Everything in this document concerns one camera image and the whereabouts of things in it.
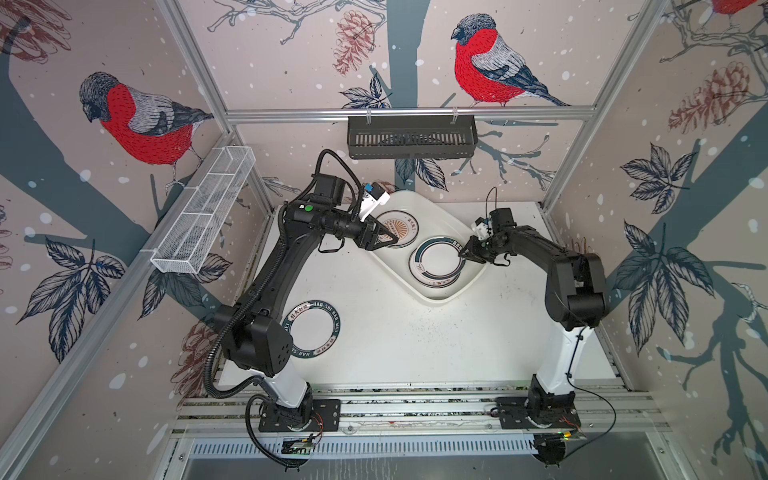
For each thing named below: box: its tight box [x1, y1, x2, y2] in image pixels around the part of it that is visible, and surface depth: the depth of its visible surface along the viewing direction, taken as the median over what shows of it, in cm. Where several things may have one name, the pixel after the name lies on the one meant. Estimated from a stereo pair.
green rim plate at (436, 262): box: [408, 236, 466, 289], surface depth 103 cm
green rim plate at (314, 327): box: [282, 300, 341, 359], surface depth 90 cm
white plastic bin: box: [371, 190, 487, 303], surface depth 106 cm
